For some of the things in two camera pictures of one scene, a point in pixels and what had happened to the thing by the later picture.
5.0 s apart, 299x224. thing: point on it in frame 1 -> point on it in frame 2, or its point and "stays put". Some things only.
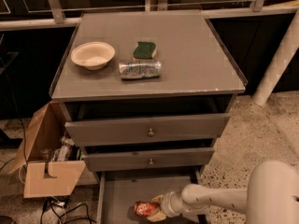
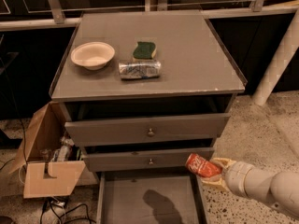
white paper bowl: x=92 y=55 stays put
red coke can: x=144 y=208 -> x=202 y=166
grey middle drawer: x=127 y=161 stays put
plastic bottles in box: x=66 y=151 stays put
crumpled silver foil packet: x=139 y=69 stays put
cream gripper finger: x=158 y=198 -> x=224 y=163
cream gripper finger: x=157 y=217 -> x=220 y=182
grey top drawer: x=116 y=131 stays put
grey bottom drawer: x=118 y=192 stays put
